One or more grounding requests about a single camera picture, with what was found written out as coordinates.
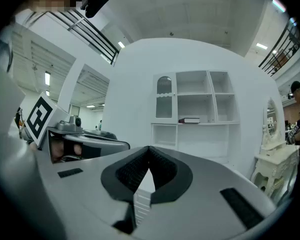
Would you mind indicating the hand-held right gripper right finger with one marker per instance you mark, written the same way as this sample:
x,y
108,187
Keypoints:
x,y
205,196

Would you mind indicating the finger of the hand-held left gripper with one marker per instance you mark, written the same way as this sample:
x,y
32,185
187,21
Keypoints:
x,y
101,134
110,145

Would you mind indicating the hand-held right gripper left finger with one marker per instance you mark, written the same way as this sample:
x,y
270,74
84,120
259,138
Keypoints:
x,y
85,184

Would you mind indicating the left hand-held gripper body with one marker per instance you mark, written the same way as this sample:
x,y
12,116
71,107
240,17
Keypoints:
x,y
40,116

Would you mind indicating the dark red hardcover book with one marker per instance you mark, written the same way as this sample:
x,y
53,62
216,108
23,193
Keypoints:
x,y
189,120

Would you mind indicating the person's left forearm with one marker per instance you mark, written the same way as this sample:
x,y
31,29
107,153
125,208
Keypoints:
x,y
32,147

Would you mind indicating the person's left hand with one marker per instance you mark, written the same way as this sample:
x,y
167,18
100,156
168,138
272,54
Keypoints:
x,y
57,150

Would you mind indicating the ceiling light panel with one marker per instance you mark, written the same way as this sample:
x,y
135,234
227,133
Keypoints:
x,y
47,78
121,44
262,46

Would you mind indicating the white shelving unit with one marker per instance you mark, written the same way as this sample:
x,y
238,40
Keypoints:
x,y
202,139

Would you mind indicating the ribbed glass cabinet door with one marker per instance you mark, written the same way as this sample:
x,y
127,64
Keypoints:
x,y
164,104

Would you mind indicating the white ornate vanity table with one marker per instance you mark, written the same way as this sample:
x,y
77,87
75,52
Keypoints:
x,y
275,159

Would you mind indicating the black metal railing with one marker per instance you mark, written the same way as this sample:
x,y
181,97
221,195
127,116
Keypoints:
x,y
282,51
90,31

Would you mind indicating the oval vanity mirror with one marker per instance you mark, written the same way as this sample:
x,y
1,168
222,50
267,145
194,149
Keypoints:
x,y
272,116

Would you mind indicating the black head-worn camera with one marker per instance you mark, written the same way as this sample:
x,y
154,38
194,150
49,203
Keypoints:
x,y
97,0

